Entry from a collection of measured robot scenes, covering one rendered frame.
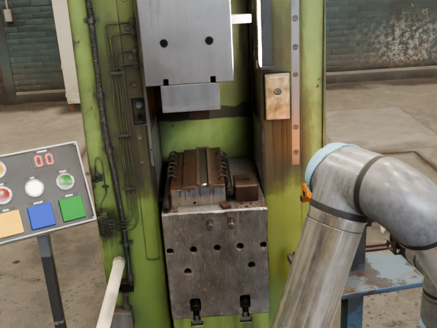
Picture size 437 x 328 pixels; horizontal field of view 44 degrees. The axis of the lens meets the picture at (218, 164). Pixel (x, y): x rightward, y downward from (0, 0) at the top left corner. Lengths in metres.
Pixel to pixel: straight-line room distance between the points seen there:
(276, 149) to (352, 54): 6.11
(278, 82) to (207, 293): 0.84
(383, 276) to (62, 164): 1.16
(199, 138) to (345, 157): 1.43
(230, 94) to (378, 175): 1.45
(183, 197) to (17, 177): 0.57
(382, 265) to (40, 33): 6.68
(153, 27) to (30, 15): 6.28
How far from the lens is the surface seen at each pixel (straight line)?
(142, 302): 2.36
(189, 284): 2.06
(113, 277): 2.12
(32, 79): 8.18
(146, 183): 2.10
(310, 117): 2.06
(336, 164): 1.01
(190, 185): 1.96
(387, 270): 1.99
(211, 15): 1.80
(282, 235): 2.22
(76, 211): 1.84
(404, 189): 0.95
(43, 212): 1.83
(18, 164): 1.86
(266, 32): 1.92
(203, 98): 1.84
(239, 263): 2.02
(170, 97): 1.84
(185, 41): 1.80
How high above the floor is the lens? 1.74
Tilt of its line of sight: 20 degrees down
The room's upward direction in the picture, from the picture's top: 3 degrees counter-clockwise
